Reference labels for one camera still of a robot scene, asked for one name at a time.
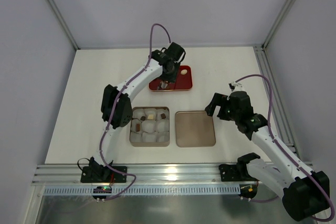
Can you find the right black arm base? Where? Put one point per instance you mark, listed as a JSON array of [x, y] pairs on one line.
[[238, 172]]

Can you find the white square chocolate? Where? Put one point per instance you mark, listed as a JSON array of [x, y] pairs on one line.
[[150, 117]]

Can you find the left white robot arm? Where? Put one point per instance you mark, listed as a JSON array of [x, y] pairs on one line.
[[116, 107]]

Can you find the aluminium frame post left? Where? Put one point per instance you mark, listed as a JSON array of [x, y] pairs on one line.
[[61, 21]]

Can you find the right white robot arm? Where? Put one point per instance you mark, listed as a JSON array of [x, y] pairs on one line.
[[303, 191]]

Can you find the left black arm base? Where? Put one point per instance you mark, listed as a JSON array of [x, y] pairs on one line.
[[96, 173]]

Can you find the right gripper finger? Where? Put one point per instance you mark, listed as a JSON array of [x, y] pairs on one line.
[[215, 101], [222, 115]]

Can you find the aluminium frame post right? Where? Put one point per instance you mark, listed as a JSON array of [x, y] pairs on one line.
[[285, 9]]

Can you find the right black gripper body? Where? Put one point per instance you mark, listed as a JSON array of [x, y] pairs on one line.
[[219, 103]]

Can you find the aluminium frame post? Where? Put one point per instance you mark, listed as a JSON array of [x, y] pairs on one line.
[[285, 9], [61, 21]]

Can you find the red rectangular tray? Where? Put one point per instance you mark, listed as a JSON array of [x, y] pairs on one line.
[[183, 82]]

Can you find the gold tin box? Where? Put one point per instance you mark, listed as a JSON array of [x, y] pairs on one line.
[[155, 132]]

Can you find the gold tin lid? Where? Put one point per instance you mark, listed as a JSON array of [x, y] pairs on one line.
[[194, 129]]

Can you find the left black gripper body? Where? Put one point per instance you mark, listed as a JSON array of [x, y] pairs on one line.
[[166, 78]]

